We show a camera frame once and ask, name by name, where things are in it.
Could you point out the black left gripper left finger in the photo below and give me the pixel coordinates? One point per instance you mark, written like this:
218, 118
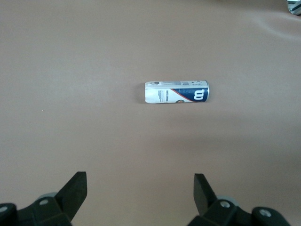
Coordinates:
70, 200

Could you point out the aluminium profile bracket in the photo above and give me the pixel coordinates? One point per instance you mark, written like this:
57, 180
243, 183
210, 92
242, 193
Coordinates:
294, 5

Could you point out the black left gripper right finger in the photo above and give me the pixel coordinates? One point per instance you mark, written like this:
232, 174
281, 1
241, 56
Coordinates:
211, 207

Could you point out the blue white tennis ball can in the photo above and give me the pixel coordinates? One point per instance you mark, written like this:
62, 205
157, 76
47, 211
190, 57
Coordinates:
176, 93

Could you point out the brown table mat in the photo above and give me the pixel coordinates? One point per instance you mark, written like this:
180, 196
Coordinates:
94, 70

